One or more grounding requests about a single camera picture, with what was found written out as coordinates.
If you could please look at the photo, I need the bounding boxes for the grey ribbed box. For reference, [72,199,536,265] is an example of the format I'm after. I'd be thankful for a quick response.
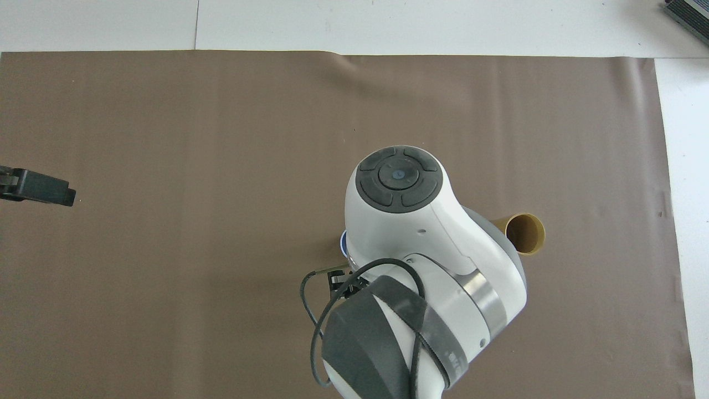
[662,0,709,48]

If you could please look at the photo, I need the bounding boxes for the black cable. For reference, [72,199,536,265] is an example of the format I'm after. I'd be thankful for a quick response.
[300,258,450,399]

